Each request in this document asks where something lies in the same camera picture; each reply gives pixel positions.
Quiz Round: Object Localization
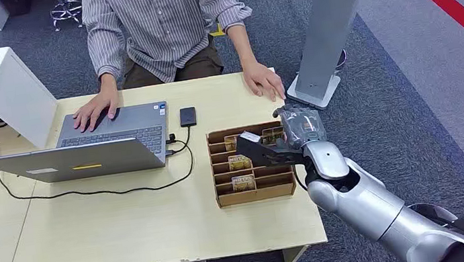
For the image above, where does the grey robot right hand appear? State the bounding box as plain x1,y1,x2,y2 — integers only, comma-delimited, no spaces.
272,99,329,152

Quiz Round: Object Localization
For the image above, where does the person's left hand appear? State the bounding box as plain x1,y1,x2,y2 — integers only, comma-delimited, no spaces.
241,57,287,107

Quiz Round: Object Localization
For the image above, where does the person's right hand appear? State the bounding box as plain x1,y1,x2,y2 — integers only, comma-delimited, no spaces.
68,87,124,135

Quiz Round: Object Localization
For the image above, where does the yellow hotel key card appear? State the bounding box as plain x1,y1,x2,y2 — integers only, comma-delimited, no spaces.
223,134,244,153
261,126,285,146
227,153,254,173
231,173,257,194

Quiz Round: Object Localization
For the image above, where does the cardboard card holder box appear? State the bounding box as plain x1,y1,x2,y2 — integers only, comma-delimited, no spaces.
205,119,299,209

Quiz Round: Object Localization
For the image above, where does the person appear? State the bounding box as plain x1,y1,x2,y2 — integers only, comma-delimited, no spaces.
79,0,262,95

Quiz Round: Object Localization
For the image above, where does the grey open laptop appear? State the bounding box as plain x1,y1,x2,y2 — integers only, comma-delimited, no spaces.
0,100,177,191

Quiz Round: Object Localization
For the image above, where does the black smartphone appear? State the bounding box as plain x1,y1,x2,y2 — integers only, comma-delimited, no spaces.
178,105,199,129

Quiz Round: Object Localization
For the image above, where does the silver kiosk pillar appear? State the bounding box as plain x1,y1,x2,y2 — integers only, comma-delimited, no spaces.
274,0,391,115

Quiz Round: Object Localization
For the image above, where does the chrome office chair base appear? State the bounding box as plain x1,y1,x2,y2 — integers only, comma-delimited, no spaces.
47,0,87,34

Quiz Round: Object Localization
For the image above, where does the wooden table leg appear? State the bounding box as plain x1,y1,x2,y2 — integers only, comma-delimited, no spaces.
281,244,312,262

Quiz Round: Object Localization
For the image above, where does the black laptop power cable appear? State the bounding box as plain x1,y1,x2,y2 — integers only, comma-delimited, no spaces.
0,132,199,212

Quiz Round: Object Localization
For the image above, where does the black phone cable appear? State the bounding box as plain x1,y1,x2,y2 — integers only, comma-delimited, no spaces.
162,125,195,157

